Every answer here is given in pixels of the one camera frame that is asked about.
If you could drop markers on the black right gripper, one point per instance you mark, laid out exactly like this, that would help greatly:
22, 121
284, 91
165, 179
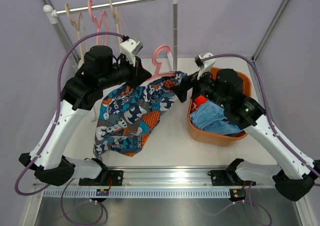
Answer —
188, 82

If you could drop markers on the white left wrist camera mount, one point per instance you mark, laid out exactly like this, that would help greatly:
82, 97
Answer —
130, 48

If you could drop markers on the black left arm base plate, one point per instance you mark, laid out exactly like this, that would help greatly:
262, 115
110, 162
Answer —
109, 177

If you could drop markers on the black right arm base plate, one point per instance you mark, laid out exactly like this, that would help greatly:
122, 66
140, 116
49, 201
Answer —
222, 177

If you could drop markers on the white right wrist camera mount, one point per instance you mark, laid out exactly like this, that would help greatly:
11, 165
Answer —
205, 62

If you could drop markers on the aluminium mounting rail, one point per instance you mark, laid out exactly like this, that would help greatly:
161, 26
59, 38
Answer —
160, 176

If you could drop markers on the light blue shorts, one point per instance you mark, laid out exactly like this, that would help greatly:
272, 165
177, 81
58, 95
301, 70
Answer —
209, 117

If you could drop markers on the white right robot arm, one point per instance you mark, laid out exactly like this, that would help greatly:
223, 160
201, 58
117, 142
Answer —
295, 173

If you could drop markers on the patterned blue orange shorts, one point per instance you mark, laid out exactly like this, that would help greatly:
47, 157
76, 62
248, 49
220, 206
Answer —
128, 115

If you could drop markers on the white clothes rack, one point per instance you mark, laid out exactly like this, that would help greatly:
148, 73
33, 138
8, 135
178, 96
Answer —
53, 16

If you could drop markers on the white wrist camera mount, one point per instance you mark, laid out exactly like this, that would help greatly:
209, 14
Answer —
205, 62
130, 48

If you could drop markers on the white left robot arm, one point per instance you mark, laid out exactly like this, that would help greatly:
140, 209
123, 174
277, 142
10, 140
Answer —
100, 70

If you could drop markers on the pink hanger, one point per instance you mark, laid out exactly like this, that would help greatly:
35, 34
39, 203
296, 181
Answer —
101, 22
158, 64

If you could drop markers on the orange plastic basket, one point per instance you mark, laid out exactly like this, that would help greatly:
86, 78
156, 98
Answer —
213, 138

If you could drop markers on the white slotted cable duct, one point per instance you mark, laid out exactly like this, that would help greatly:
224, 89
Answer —
141, 193

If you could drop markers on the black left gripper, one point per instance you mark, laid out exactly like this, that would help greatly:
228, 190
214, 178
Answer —
138, 74

